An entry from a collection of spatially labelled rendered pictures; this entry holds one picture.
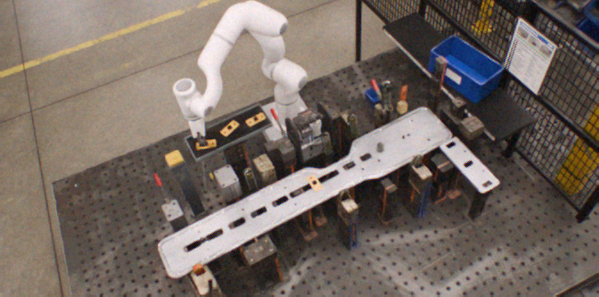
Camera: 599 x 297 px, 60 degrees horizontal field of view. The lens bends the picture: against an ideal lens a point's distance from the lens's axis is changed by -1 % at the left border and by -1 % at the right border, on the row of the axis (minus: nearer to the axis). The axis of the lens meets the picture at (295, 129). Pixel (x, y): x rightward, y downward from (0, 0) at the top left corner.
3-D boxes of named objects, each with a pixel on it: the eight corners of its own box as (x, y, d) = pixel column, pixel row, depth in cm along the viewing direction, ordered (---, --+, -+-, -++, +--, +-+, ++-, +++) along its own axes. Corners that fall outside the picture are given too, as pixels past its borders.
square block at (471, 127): (457, 177, 258) (471, 133, 230) (447, 165, 263) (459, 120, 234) (471, 169, 260) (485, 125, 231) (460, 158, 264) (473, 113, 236)
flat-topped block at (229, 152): (240, 196, 262) (222, 144, 226) (233, 185, 266) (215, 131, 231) (258, 187, 264) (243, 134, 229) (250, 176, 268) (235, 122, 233)
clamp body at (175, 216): (187, 260, 243) (165, 225, 214) (178, 242, 249) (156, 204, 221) (206, 251, 245) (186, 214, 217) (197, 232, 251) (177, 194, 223)
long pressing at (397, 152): (173, 287, 205) (172, 285, 204) (154, 242, 218) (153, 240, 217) (455, 137, 237) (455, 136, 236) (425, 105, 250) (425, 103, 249)
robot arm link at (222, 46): (250, 54, 199) (210, 123, 200) (221, 37, 206) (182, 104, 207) (240, 45, 191) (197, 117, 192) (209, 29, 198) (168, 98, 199)
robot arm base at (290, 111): (266, 115, 279) (260, 93, 264) (296, 100, 284) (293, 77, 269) (283, 139, 269) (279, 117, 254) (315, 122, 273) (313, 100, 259)
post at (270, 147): (277, 198, 259) (267, 151, 228) (273, 190, 262) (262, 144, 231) (286, 193, 261) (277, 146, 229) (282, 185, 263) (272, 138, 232)
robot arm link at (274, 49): (286, 92, 249) (260, 78, 256) (301, 74, 252) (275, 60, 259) (258, 25, 206) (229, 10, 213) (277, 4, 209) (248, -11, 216)
